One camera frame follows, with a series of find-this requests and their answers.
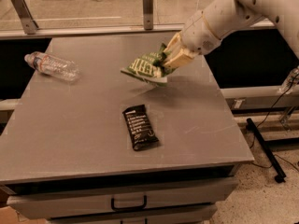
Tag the grey drawer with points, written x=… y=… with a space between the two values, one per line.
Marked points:
x=97 y=201
x=171 y=215

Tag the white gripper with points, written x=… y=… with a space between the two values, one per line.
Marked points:
x=197 y=34

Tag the black metal floor bar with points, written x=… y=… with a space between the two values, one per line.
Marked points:
x=280 y=177

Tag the black rxbar chocolate bar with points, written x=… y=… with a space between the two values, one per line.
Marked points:
x=139 y=127

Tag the cardboard box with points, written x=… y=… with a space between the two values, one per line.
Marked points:
x=10 y=216

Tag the green jalapeno chip bag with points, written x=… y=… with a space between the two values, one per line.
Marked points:
x=150 y=68

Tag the metal bracket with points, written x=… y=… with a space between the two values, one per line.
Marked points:
x=147 y=14
x=28 y=24

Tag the grey lower drawer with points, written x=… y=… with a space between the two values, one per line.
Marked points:
x=171 y=215

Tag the left metal bracket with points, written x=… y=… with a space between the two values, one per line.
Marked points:
x=28 y=24

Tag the middle metal bracket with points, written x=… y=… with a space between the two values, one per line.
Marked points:
x=147 y=14

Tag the grey top drawer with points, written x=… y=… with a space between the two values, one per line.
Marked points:
x=97 y=201

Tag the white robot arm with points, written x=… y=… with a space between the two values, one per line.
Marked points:
x=239 y=14

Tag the clear plastic water bottle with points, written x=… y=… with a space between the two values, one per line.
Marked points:
x=53 y=66

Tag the black drawer handle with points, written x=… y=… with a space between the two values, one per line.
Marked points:
x=130 y=204

